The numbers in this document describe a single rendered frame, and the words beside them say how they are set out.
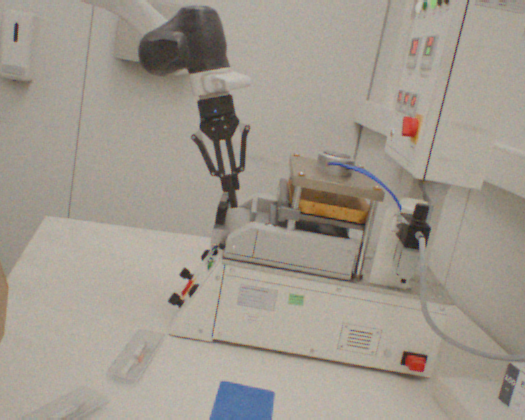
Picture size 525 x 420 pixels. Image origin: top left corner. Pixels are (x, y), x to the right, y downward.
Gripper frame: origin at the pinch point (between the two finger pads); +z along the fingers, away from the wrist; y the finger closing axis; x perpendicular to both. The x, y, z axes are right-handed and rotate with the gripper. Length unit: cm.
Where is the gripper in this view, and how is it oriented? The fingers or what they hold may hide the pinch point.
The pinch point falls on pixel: (231, 191)
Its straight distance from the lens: 138.7
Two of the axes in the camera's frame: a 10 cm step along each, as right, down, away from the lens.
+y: -9.9, 1.6, 0.5
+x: -0.1, 2.4, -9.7
